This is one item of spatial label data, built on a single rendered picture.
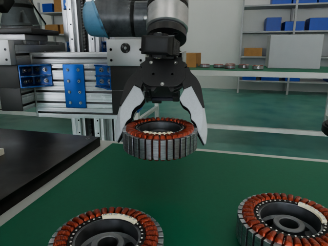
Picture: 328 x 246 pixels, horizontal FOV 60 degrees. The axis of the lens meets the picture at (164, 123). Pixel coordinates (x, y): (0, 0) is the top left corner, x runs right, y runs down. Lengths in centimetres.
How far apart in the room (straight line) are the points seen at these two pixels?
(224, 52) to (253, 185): 651
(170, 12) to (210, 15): 651
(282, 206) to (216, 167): 19
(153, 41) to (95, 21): 27
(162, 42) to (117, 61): 64
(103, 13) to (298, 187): 49
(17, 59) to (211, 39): 602
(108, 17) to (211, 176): 38
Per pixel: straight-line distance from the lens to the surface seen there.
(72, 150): 59
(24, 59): 127
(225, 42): 695
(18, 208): 46
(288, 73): 283
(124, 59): 102
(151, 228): 31
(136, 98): 45
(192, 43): 703
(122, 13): 64
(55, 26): 780
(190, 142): 40
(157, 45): 39
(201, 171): 52
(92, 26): 65
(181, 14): 51
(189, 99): 44
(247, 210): 35
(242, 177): 51
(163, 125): 46
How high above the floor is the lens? 97
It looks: 15 degrees down
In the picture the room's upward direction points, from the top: straight up
